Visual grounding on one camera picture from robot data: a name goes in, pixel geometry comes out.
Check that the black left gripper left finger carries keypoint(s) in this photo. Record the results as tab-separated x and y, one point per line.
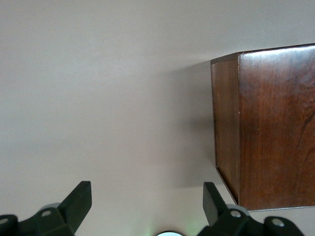
71	209

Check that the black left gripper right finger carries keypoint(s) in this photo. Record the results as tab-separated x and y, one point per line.
216	211

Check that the dark brown wooden cabinet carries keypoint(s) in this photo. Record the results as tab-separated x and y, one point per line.
270	123

